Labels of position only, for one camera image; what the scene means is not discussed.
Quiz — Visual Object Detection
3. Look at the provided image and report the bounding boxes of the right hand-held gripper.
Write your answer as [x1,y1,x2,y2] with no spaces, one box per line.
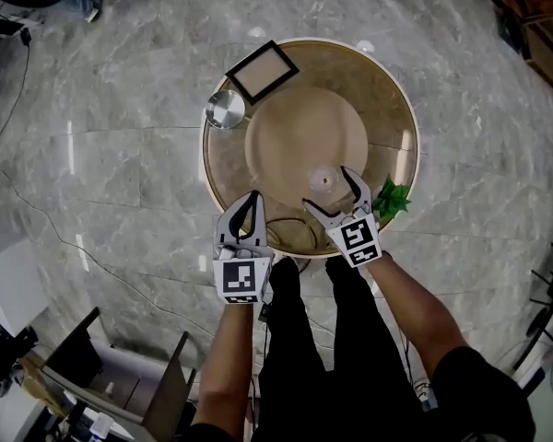
[301,165,382,270]

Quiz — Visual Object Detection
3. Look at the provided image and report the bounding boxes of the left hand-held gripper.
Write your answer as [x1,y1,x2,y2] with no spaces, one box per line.
[211,190,276,306]

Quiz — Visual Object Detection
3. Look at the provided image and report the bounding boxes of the person's right forearm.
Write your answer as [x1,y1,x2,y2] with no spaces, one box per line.
[366,250,471,375]

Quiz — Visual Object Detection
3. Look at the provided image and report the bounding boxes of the person's left forearm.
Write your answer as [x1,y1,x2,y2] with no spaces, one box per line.
[194,299,255,435]

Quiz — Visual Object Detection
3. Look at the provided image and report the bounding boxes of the round gold side table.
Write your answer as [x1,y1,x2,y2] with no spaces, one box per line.
[198,37,421,260]

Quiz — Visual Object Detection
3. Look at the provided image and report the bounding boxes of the green artificial plant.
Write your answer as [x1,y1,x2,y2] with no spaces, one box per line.
[371,177,414,223]

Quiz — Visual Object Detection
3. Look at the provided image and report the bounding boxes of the silver metal bowl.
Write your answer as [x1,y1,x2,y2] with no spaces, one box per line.
[204,88,248,131]

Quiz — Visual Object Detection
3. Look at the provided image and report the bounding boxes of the person's black trousers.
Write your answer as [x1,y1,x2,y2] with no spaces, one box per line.
[256,255,428,442]

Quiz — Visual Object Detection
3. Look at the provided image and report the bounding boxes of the person's white shoe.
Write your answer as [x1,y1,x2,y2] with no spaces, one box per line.
[413,378,439,410]

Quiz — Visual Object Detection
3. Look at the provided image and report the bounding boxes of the person's black shirt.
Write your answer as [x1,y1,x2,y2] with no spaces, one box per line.
[183,345,536,442]

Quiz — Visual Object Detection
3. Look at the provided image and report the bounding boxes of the white box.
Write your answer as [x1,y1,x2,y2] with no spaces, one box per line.
[0,237,52,336]

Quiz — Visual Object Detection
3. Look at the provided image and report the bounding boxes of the brown wooden cabinet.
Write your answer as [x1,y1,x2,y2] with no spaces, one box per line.
[462,0,553,99]

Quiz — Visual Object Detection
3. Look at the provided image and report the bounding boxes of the black cable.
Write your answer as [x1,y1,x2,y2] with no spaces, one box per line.
[265,217,323,250]

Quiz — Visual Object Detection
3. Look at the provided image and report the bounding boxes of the black picture frame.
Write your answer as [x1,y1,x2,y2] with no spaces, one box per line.
[224,39,301,107]

